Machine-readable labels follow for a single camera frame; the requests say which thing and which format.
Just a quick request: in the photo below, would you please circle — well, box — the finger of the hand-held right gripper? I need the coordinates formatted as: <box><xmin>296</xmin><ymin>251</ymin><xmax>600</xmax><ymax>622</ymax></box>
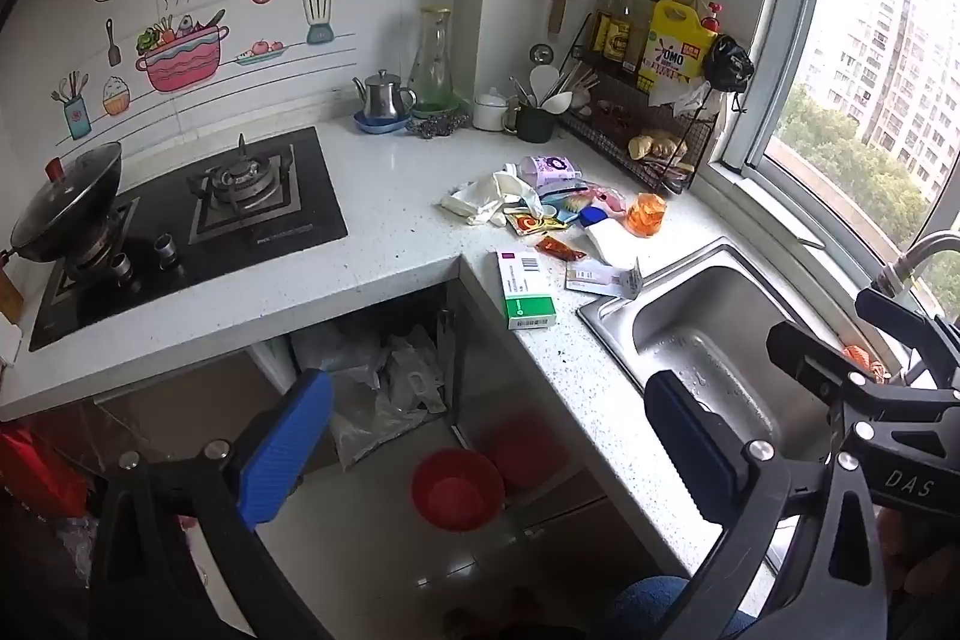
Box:
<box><xmin>765</xmin><ymin>320</ymin><xmax>953</xmax><ymax>422</ymax></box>
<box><xmin>855</xmin><ymin>287</ymin><xmax>960</xmax><ymax>390</ymax></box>

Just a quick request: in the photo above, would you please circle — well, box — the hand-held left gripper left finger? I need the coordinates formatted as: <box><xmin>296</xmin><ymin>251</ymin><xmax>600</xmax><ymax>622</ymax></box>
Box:
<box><xmin>90</xmin><ymin>368</ymin><xmax>336</xmax><ymax>640</ymax></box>

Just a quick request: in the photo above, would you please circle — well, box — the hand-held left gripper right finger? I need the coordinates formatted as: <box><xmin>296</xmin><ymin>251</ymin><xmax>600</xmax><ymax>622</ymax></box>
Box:
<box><xmin>643</xmin><ymin>370</ymin><xmax>890</xmax><ymax>640</ymax></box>

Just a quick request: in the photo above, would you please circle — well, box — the small white carton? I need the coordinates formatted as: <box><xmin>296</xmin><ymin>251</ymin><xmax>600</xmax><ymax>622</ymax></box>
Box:
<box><xmin>564</xmin><ymin>257</ymin><xmax>644</xmax><ymax>300</ymax></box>

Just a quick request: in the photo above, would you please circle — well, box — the white paper sheet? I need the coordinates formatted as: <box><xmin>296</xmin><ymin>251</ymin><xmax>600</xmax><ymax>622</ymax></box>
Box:
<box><xmin>585</xmin><ymin>220</ymin><xmax>653</xmax><ymax>270</ymax></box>

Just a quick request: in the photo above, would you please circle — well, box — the orange plastic wrapper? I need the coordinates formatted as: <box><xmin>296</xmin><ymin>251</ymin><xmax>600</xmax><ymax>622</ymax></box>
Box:
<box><xmin>625</xmin><ymin>192</ymin><xmax>668</xmax><ymax>238</ymax></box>

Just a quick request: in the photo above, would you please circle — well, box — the green white medicine box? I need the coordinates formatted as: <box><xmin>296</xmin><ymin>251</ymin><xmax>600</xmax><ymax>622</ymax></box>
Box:
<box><xmin>496</xmin><ymin>250</ymin><xmax>557</xmax><ymax>332</ymax></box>

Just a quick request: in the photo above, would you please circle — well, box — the red sauce sachet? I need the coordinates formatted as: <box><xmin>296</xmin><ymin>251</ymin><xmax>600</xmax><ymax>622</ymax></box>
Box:
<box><xmin>534</xmin><ymin>235</ymin><xmax>587</xmax><ymax>262</ymax></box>

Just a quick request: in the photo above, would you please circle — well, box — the pink plastic bag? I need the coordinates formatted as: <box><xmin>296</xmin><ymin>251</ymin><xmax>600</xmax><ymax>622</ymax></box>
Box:
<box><xmin>586</xmin><ymin>182</ymin><xmax>628</xmax><ymax>215</ymax></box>

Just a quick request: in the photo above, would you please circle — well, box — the blue scrubbing brush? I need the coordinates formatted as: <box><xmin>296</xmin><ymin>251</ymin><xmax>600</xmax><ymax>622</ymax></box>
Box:
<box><xmin>541</xmin><ymin>191</ymin><xmax>601</xmax><ymax>223</ymax></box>

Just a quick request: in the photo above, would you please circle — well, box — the clear bottle purple label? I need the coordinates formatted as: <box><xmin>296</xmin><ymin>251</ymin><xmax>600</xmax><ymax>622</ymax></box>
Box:
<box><xmin>517</xmin><ymin>154</ymin><xmax>587</xmax><ymax>191</ymax></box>

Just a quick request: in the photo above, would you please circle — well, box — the white cloth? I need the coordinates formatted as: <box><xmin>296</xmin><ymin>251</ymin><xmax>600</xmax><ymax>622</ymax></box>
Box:
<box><xmin>441</xmin><ymin>171</ymin><xmax>541</xmax><ymax>227</ymax></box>

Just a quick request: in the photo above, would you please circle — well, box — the orange mesh scrubber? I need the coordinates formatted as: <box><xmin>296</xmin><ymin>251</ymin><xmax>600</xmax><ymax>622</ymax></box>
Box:
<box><xmin>841</xmin><ymin>346</ymin><xmax>890</xmax><ymax>382</ymax></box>

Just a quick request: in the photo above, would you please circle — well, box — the steel faucet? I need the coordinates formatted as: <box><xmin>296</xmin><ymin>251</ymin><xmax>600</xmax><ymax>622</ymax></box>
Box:
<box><xmin>874</xmin><ymin>231</ymin><xmax>960</xmax><ymax>300</ymax></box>

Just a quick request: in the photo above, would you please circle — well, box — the stainless steel sink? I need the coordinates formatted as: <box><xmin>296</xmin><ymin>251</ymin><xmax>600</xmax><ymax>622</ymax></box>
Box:
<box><xmin>577</xmin><ymin>239</ymin><xmax>893</xmax><ymax>498</ymax></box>

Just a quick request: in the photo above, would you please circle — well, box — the crumpled clear plastic bag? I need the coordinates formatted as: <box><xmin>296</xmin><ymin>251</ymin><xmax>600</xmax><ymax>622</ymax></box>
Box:
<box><xmin>292</xmin><ymin>325</ymin><xmax>451</xmax><ymax>468</ymax></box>

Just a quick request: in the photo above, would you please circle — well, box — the person's leg in jeans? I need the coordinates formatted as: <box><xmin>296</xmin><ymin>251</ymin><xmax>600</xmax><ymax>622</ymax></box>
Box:
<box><xmin>607</xmin><ymin>576</ymin><xmax>758</xmax><ymax>640</ymax></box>

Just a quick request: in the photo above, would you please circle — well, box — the red plastic basin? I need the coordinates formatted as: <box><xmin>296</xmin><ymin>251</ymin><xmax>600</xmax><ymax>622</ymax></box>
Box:
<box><xmin>411</xmin><ymin>449</ymin><xmax>505</xmax><ymax>532</ymax></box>

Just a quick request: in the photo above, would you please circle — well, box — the black glass gas stove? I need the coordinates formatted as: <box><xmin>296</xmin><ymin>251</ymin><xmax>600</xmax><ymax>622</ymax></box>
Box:
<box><xmin>28</xmin><ymin>126</ymin><xmax>350</xmax><ymax>352</ymax></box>

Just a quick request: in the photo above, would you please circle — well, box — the red plastic bag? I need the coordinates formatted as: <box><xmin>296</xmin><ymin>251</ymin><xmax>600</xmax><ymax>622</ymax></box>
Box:
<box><xmin>0</xmin><ymin>422</ymin><xmax>91</xmax><ymax>521</ymax></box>

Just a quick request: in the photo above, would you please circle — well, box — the ginger root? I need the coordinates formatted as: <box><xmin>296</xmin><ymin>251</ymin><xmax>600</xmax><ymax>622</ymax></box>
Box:
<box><xmin>628</xmin><ymin>130</ymin><xmax>687</xmax><ymax>165</ymax></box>

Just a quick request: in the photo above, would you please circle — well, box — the yellow red sachet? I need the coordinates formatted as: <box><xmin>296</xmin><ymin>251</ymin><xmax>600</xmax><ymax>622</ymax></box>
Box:
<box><xmin>506</xmin><ymin>211</ymin><xmax>567</xmax><ymax>236</ymax></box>

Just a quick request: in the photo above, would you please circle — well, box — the white plastic bag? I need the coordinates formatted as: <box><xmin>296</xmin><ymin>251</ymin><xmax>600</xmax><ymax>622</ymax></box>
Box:
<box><xmin>649</xmin><ymin>77</ymin><xmax>713</xmax><ymax>120</ymax></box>

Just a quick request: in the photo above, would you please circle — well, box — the black plastic bag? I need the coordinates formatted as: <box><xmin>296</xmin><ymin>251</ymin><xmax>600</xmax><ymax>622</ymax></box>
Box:
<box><xmin>705</xmin><ymin>34</ymin><xmax>755</xmax><ymax>94</ymax></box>

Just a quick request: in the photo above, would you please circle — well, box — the bag of red chillies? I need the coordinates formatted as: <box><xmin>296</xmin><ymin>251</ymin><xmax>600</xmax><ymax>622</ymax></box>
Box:
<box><xmin>589</xmin><ymin>101</ymin><xmax>638</xmax><ymax>133</ymax></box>

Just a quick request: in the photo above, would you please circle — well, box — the blue plastic dish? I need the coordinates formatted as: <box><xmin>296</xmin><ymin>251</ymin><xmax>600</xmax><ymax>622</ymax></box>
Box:
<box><xmin>352</xmin><ymin>111</ymin><xmax>412</xmax><ymax>136</ymax></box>

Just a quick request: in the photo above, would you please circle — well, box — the dark wok with lid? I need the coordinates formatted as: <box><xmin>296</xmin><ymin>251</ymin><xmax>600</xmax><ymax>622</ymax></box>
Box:
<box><xmin>0</xmin><ymin>141</ymin><xmax>125</xmax><ymax>266</ymax></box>

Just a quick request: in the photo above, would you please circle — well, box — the yellow detergent jug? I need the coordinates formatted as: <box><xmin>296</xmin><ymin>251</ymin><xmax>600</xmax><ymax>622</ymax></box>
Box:
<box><xmin>637</xmin><ymin>0</ymin><xmax>719</xmax><ymax>94</ymax></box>

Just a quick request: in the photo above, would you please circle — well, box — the dark green mug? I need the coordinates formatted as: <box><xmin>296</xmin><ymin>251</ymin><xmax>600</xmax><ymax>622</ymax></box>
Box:
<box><xmin>504</xmin><ymin>100</ymin><xmax>556</xmax><ymax>145</ymax></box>

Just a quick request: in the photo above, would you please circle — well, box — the steel teapot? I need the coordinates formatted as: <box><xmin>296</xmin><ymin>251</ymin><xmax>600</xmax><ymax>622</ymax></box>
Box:
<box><xmin>352</xmin><ymin>70</ymin><xmax>417</xmax><ymax>122</ymax></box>

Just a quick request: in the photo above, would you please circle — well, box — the bundle of chopsticks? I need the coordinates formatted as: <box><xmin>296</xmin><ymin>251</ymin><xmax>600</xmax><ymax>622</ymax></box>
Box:
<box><xmin>555</xmin><ymin>64</ymin><xmax>601</xmax><ymax>97</ymax></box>

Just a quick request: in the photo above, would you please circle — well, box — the white enamel jar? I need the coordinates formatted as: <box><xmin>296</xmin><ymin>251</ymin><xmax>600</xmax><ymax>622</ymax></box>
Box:
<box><xmin>472</xmin><ymin>89</ymin><xmax>518</xmax><ymax>133</ymax></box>

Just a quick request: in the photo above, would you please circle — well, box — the glass carafe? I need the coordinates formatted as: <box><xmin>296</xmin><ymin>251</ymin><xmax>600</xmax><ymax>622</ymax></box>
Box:
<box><xmin>409</xmin><ymin>6</ymin><xmax>460</xmax><ymax>115</ymax></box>

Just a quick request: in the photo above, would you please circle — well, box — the window frame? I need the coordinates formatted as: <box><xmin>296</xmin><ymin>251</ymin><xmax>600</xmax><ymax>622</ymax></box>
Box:
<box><xmin>709</xmin><ymin>0</ymin><xmax>960</xmax><ymax>326</ymax></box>

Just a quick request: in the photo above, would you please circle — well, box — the black wire rack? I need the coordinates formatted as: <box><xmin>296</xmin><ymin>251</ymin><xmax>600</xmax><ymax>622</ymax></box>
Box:
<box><xmin>559</xmin><ymin>10</ymin><xmax>721</xmax><ymax>195</ymax></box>

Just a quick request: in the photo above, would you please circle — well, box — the steel wire scourer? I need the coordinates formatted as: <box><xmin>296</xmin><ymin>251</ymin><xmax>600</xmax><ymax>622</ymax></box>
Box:
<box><xmin>409</xmin><ymin>111</ymin><xmax>470</xmax><ymax>140</ymax></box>

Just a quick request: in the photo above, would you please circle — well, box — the cartoon kitchen wall sticker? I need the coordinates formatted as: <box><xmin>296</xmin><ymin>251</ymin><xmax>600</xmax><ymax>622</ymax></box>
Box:
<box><xmin>49</xmin><ymin>0</ymin><xmax>357</xmax><ymax>142</ymax></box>

